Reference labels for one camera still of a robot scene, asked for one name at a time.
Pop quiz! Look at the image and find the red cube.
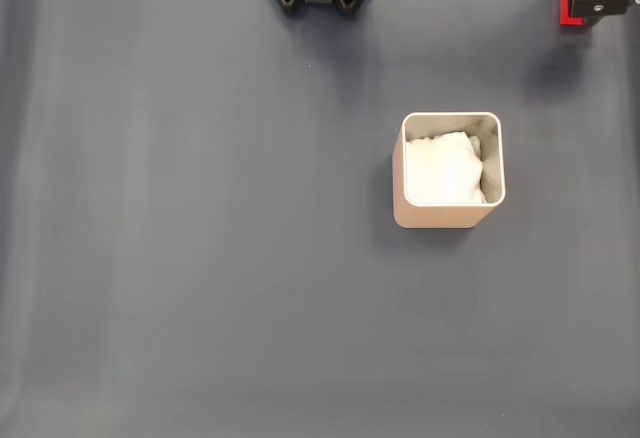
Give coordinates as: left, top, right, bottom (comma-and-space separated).
558, 0, 586, 27

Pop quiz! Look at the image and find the white crumpled tissue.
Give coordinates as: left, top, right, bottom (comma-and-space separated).
405, 130, 489, 205

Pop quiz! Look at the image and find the beige square box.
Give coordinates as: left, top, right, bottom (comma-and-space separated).
392, 111, 506, 231

